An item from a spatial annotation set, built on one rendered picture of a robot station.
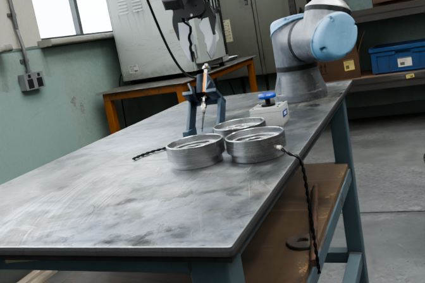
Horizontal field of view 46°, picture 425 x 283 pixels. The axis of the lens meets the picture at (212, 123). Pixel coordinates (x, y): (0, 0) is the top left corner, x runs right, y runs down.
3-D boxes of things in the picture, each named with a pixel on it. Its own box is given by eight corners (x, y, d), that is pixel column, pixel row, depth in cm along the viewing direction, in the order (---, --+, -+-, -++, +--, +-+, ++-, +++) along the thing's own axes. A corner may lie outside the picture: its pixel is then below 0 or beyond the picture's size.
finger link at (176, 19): (195, 40, 115) (194, 1, 113) (191, 41, 113) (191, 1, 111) (176, 40, 116) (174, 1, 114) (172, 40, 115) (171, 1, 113)
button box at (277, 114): (283, 127, 109) (279, 105, 108) (252, 129, 112) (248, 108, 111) (291, 119, 117) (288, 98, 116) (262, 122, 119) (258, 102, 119)
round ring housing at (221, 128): (271, 144, 96) (268, 122, 95) (217, 153, 96) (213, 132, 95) (264, 133, 106) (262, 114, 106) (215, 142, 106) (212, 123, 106)
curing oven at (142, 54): (207, 74, 314) (188, -32, 303) (123, 86, 338) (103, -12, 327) (238, 62, 370) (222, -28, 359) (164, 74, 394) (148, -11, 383)
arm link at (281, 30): (301, 60, 150) (295, 14, 148) (329, 59, 138) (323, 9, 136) (267, 68, 145) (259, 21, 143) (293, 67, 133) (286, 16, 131)
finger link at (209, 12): (222, 31, 112) (208, -7, 111) (219, 32, 111) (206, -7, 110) (203, 38, 114) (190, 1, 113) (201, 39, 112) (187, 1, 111)
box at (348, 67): (370, 76, 417) (365, 31, 410) (310, 84, 432) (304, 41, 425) (369, 71, 454) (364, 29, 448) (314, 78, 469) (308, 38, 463)
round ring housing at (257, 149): (216, 162, 90) (212, 139, 89) (258, 146, 96) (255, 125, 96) (257, 167, 82) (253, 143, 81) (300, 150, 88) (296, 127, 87)
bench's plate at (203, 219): (234, 264, 54) (231, 246, 54) (-133, 259, 77) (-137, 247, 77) (353, 86, 163) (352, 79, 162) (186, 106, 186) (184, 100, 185)
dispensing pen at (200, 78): (191, 128, 109) (197, 60, 116) (200, 135, 113) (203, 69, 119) (201, 127, 108) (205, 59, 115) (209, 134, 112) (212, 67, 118)
